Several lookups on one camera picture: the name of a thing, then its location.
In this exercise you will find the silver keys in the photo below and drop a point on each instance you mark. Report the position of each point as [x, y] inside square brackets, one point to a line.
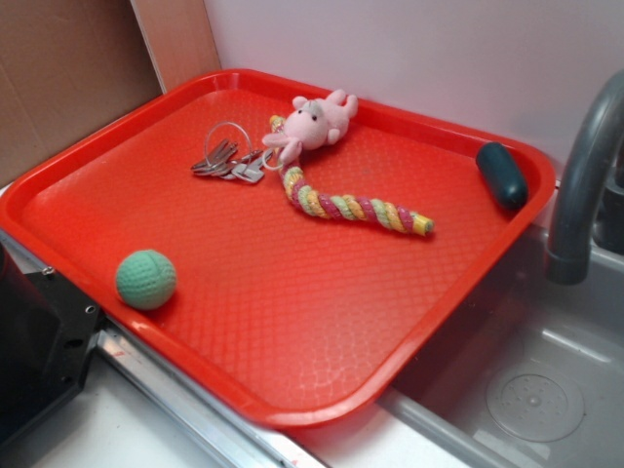
[229, 154]

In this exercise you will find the red plastic tray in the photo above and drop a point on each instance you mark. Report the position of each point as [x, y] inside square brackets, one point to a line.
[290, 319]

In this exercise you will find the green textured ball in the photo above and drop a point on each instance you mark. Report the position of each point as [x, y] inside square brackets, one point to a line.
[146, 280]

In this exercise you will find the dark teal capsule object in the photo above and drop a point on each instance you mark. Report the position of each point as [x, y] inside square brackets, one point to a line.
[503, 177]

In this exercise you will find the grey toy sink basin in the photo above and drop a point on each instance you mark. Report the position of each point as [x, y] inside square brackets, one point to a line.
[524, 372]

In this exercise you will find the grey toy faucet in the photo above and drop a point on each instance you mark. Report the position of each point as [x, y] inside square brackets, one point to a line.
[589, 205]

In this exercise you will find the black box with screws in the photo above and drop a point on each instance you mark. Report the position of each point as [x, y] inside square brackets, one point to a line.
[48, 331]

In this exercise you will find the brown cardboard panel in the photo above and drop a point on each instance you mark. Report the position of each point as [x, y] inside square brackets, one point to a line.
[69, 68]

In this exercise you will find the multicolour twisted rope toy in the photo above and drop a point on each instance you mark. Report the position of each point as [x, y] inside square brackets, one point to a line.
[349, 207]

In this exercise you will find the pink plush bunny keychain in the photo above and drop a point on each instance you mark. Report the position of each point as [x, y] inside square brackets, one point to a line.
[314, 123]

